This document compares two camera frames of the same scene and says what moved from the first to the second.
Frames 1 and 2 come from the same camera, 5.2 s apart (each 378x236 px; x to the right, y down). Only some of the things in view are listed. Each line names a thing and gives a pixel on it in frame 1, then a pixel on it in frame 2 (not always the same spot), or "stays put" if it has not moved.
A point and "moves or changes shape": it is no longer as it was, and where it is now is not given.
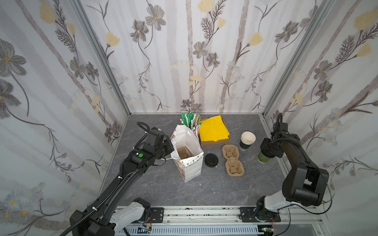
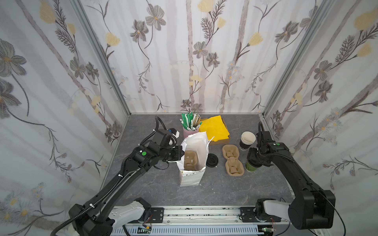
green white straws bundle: x=191 y=120 stays put
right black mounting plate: x=247 y=215 stays put
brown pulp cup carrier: x=235 y=167 stays put
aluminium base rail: x=301 y=221 stays put
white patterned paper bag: x=186 y=152 moves or changes shape
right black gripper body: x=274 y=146 -> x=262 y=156
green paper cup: x=263 y=159 moves or changes shape
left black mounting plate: x=157 y=215 stays put
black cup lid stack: x=211 y=160 stays put
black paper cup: x=247 y=138 stays put
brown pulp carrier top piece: x=184 y=152 moves or changes shape
